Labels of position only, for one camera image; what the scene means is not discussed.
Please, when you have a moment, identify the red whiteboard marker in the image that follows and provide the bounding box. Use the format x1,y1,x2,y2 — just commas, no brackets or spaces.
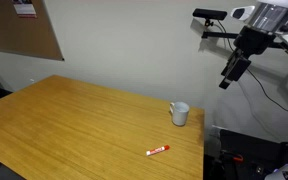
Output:
146,145,170,156

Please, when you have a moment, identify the black camera cable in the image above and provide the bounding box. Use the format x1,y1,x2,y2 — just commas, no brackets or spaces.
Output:
216,19,288,120

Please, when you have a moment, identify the orange black clamp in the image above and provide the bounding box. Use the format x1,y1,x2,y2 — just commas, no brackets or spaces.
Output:
222,151,244,163

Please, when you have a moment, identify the black stereo camera on mount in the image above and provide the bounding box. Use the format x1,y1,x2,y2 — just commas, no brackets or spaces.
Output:
193,8,227,20

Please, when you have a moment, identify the paper pinned on board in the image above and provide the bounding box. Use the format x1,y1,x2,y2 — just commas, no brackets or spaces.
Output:
12,0,37,18

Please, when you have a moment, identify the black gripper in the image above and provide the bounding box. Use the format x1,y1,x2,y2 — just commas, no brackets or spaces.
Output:
219,49,251,89

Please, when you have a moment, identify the white ceramic mug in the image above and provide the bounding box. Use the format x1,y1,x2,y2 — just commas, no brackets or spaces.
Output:
170,102,190,126

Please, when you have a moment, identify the cork notice board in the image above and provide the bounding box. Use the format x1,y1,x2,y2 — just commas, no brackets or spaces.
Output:
0,0,64,61

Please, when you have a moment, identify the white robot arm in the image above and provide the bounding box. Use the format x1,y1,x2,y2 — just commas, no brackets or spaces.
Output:
219,0,288,89

